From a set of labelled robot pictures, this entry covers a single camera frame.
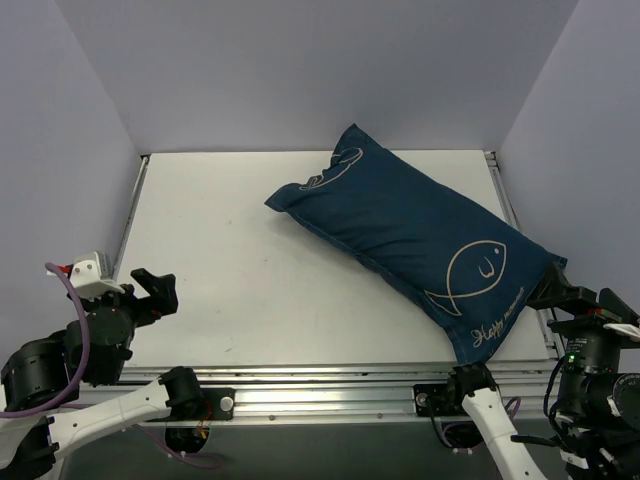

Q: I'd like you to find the blue fish-print pillowcase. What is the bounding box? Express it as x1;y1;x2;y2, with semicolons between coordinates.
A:
265;125;567;364

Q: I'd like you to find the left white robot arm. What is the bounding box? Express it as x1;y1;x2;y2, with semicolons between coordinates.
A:
1;263;205;479

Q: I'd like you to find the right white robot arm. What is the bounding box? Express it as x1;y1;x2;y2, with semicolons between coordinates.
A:
443;264;639;479

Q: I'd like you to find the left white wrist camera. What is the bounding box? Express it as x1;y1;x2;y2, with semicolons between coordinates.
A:
69;251;125;300

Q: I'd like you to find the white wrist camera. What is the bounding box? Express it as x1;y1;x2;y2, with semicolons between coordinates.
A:
69;251;125;300
603;323;640;343

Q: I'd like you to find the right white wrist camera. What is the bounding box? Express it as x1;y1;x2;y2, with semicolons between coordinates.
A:
603;323;640;343

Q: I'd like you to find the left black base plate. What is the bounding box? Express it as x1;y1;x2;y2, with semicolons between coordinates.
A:
196;387;236;421

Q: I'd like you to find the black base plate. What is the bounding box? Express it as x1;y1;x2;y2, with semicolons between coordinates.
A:
412;383;452;417
196;387;236;421

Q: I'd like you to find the aluminium mounting rail frame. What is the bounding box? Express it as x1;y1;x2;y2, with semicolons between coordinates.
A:
74;149;571;426

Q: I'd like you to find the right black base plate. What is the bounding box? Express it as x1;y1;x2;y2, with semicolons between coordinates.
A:
412;383;452;417

